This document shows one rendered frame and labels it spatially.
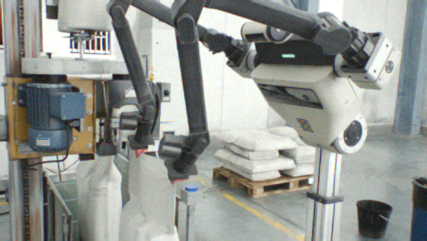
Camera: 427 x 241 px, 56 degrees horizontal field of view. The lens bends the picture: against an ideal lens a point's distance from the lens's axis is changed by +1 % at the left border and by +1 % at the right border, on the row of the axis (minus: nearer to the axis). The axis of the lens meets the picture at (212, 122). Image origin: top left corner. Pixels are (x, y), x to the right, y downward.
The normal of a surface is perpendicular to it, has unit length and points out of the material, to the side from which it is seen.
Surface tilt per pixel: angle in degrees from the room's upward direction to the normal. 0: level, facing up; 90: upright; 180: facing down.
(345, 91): 90
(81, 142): 90
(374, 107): 90
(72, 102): 90
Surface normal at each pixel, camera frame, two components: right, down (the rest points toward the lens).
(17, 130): 0.51, 0.15
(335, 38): 0.15, 0.62
